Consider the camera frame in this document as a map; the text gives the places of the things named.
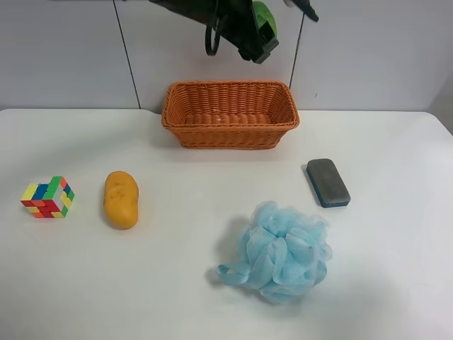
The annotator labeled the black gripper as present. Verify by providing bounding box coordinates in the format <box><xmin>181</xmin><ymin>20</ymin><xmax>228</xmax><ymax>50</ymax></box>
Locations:
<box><xmin>151</xmin><ymin>0</ymin><xmax>319</xmax><ymax>64</ymax></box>

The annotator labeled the green lemon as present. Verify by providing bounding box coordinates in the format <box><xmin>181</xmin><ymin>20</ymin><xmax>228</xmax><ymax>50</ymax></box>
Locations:
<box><xmin>252</xmin><ymin>1</ymin><xmax>277</xmax><ymax>35</ymax></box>

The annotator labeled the orange woven basket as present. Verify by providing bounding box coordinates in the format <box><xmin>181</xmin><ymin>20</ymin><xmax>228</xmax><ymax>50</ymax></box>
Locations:
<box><xmin>161</xmin><ymin>80</ymin><xmax>299</xmax><ymax>150</ymax></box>

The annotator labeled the grey blue board eraser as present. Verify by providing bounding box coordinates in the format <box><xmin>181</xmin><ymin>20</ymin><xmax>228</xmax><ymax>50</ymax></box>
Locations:
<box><xmin>306</xmin><ymin>159</ymin><xmax>351</xmax><ymax>208</ymax></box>

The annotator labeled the blue mesh bath sponge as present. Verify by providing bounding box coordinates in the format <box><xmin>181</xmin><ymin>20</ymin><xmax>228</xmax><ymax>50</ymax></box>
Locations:
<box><xmin>216</xmin><ymin>201</ymin><xmax>332</xmax><ymax>304</ymax></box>

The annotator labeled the yellow mango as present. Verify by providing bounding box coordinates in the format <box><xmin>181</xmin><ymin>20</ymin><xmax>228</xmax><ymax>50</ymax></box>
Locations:
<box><xmin>103</xmin><ymin>171</ymin><xmax>139</xmax><ymax>230</ymax></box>

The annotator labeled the multicoloured puzzle cube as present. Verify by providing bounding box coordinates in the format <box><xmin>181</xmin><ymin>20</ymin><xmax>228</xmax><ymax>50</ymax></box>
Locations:
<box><xmin>20</xmin><ymin>176</ymin><xmax>75</xmax><ymax>219</ymax></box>

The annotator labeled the black cable loop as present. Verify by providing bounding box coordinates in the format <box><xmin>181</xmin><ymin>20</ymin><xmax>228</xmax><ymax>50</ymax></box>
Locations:
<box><xmin>203</xmin><ymin>0</ymin><xmax>227</xmax><ymax>57</ymax></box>

